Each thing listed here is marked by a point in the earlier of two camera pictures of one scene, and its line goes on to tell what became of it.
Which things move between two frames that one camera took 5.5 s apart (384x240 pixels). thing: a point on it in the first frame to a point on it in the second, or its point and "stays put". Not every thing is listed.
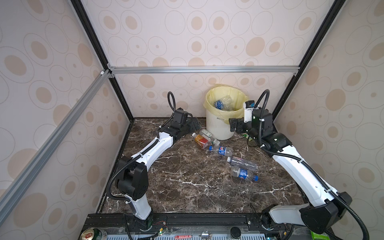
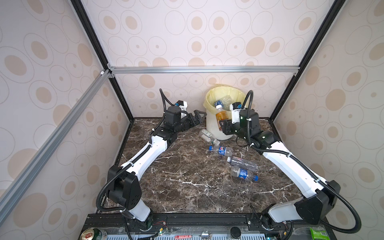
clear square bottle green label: x=205 y=132 stays put
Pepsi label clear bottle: x=222 y=150 stays put
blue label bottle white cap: x=225 y=103 stays put
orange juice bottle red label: x=201 y=141 to x=221 y=115
